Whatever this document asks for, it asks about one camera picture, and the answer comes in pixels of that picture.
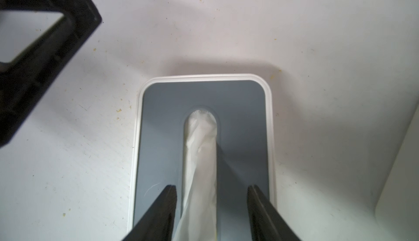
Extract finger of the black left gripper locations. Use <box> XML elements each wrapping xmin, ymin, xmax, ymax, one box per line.
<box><xmin>1</xmin><ymin>0</ymin><xmax>102</xmax><ymax>146</ymax></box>

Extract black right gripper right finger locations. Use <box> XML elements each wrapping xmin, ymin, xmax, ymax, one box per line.
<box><xmin>247</xmin><ymin>185</ymin><xmax>300</xmax><ymax>241</ymax></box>

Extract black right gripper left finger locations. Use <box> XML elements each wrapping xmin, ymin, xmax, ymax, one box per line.
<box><xmin>123</xmin><ymin>185</ymin><xmax>177</xmax><ymax>241</ymax></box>

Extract white tissue box base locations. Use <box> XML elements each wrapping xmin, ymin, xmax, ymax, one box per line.
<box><xmin>375</xmin><ymin>110</ymin><xmax>419</xmax><ymax>241</ymax></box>

